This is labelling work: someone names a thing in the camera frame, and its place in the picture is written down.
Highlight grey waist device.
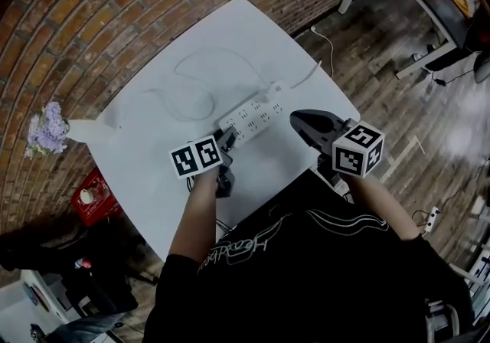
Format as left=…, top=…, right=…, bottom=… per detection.
left=423, top=297, right=461, bottom=343

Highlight white power strip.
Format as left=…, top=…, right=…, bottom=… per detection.
left=217, top=80, right=287, bottom=149

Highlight purple artificial flowers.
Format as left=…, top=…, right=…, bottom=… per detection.
left=24, top=100, right=70, bottom=159

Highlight white charging cable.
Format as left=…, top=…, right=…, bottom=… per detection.
left=289, top=25, right=335, bottom=90

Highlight white metal frame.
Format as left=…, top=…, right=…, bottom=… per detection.
left=449, top=244, right=490, bottom=328

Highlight white cabinet desk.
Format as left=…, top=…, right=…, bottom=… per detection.
left=0, top=268, right=72, bottom=343

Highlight black cable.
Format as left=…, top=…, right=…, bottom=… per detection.
left=410, top=157, right=490, bottom=228

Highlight small white extension socket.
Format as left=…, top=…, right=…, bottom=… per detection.
left=423, top=206, right=442, bottom=236

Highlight person's black printed shirt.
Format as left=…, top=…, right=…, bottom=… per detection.
left=142, top=171, right=476, bottom=343

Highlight person's right forearm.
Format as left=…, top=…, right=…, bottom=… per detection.
left=345, top=172, right=421, bottom=242

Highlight dark table white legs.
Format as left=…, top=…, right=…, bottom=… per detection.
left=337, top=0, right=490, bottom=80

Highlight person's left forearm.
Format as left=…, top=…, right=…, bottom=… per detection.
left=167, top=171, right=220, bottom=263

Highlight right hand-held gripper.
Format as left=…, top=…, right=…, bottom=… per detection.
left=289, top=109, right=385, bottom=190

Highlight white vase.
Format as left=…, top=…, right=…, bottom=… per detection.
left=67, top=117, right=120, bottom=144

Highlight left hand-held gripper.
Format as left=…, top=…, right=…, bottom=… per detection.
left=169, top=126, right=240, bottom=198

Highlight black office chair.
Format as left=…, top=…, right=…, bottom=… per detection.
left=0, top=218, right=160, bottom=320

